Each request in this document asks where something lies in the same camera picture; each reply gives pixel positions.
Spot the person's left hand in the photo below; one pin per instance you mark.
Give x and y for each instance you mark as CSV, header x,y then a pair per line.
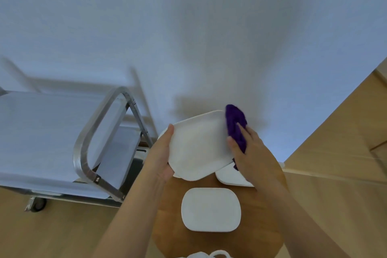
x,y
158,158

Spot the person's white garment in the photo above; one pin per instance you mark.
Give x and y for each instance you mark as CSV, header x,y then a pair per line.
x,y
196,255

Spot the steel three-tier cart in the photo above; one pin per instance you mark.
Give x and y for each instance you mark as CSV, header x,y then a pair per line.
x,y
39,137

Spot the purple cleaning cloth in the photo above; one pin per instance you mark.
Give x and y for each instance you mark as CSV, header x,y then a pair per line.
x,y
234,121

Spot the person's right hand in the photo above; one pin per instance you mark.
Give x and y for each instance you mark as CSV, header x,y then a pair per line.
x,y
257,161

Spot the person's right forearm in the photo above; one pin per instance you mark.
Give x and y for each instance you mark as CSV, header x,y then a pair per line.
x,y
302,224

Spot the person's left forearm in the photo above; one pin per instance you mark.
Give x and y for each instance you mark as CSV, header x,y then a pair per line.
x,y
130,221

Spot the white oblong serving plate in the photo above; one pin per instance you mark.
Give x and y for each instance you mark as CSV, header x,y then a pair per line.
x,y
199,146
211,209

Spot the stack of white rectangular plates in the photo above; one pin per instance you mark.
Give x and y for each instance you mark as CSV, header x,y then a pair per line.
x,y
229,177

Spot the round wooden side table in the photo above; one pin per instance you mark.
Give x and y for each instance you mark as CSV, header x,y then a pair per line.
x,y
260,221

